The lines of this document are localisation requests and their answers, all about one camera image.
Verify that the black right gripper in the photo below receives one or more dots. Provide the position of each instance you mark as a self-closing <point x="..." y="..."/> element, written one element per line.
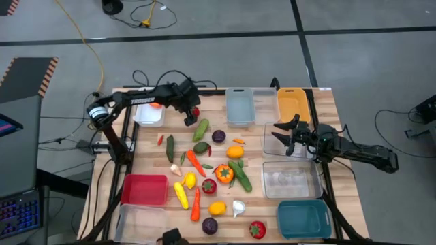
<point x="304" y="137"/>

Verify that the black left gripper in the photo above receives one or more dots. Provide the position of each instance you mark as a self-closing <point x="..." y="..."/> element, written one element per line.
<point x="189" y="101"/>

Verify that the light green cucumber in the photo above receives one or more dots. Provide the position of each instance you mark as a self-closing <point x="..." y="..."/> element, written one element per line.
<point x="201" y="130"/>

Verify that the green avocado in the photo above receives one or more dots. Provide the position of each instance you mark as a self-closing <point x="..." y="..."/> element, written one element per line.
<point x="201" y="147"/>

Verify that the small red chili pepper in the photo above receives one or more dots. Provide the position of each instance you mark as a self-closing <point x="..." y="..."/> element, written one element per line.
<point x="210" y="150"/>
<point x="160" y="140"/>

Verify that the dark green jalapeno pepper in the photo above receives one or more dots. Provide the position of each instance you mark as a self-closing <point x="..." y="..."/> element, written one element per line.
<point x="170" y="148"/>

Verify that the small green chili pepper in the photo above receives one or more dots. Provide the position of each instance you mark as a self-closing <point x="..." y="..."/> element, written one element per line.
<point x="183" y="158"/>

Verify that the orange carrot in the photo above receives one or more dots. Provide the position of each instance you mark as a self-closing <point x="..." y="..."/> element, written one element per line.
<point x="195" y="206"/>
<point x="195" y="162"/>

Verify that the small green pea pod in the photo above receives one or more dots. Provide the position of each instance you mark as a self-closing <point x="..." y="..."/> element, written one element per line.
<point x="207" y="166"/>
<point x="240" y="163"/>

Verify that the small orange chili pepper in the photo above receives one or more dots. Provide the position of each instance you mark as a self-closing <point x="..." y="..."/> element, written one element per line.
<point x="239" y="141"/>

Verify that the beige garlic clove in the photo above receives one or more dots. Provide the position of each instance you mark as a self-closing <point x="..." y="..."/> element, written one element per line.
<point x="175" y="170"/>

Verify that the orange citrus fruit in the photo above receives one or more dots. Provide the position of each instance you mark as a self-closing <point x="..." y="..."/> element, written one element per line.
<point x="235" y="151"/>

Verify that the small yellow chili pepper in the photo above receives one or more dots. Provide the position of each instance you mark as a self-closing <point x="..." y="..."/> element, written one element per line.
<point x="183" y="179"/>

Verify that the yellow lemon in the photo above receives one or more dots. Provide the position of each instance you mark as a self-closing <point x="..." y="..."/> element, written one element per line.
<point x="190" y="180"/>

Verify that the orange bell pepper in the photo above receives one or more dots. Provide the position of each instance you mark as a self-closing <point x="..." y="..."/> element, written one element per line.
<point x="156" y="105"/>
<point x="224" y="174"/>

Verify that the long green bean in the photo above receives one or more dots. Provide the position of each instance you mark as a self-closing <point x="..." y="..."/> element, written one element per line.
<point x="232" y="183"/>

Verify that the yellow corn cob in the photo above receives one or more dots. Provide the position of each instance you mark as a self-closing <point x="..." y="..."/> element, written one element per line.
<point x="181" y="195"/>

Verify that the white garlic bulb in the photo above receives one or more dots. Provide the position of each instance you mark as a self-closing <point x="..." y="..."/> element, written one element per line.
<point x="238" y="206"/>

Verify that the yellow-orange round fruit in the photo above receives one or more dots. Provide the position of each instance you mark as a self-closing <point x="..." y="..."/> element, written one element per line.
<point x="217" y="208"/>

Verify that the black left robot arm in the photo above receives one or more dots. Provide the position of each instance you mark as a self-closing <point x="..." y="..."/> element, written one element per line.
<point x="143" y="99"/>

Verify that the silver left arm base block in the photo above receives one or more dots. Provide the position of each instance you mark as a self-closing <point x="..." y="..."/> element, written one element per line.
<point x="100" y="147"/>

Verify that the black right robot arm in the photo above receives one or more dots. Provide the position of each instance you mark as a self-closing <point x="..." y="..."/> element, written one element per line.
<point x="368" y="153"/>

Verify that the small clear acrylic bin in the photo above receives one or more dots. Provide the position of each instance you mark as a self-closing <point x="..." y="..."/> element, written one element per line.
<point x="272" y="149"/>

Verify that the yellow plastic bin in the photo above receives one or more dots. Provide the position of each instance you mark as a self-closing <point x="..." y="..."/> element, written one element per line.
<point x="293" y="102"/>

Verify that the frosted translucent plastic bin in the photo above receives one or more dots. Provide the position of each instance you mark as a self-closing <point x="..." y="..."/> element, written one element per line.
<point x="265" y="107"/>

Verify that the small white plastic bin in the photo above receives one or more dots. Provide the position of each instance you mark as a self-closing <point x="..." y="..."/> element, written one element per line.
<point x="148" y="117"/>

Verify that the large clear acrylic bin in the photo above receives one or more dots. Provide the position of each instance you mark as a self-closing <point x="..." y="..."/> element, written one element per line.
<point x="291" y="179"/>

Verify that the grey-blue plastic bin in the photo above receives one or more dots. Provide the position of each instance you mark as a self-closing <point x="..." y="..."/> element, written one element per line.
<point x="240" y="109"/>

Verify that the black table clamp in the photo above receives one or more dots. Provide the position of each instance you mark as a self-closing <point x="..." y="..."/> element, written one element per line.
<point x="275" y="84"/>

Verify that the red plastic bin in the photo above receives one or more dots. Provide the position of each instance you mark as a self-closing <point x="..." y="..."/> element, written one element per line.
<point x="144" y="189"/>

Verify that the teal plastic bin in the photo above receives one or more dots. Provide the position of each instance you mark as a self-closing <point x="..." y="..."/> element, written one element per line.
<point x="303" y="219"/>

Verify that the translucent plastic tub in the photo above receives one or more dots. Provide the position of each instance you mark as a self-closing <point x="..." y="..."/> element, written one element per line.
<point x="140" y="223"/>

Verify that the grey metal stand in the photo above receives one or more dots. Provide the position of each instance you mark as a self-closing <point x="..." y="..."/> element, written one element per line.
<point x="420" y="132"/>

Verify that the black round stand base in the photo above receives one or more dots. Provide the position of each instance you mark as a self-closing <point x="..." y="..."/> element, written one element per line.
<point x="112" y="6"/>

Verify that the black equipment box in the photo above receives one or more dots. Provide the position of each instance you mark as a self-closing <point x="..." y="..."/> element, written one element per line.
<point x="427" y="109"/>

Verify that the large hazard-striped black mat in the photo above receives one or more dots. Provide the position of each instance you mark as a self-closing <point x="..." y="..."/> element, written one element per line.
<point x="24" y="78"/>

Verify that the small dark tablet screen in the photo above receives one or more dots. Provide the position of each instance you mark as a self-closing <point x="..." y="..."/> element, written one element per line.
<point x="8" y="126"/>

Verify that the grey laptop backlit keyboard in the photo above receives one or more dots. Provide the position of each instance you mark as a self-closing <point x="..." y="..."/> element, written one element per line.
<point x="20" y="214"/>

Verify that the small hazard-striped black mat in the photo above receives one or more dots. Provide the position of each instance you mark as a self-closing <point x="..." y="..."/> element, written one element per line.
<point x="6" y="6"/>

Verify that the black camera device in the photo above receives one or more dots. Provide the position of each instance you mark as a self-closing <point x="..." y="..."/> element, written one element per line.
<point x="172" y="237"/>

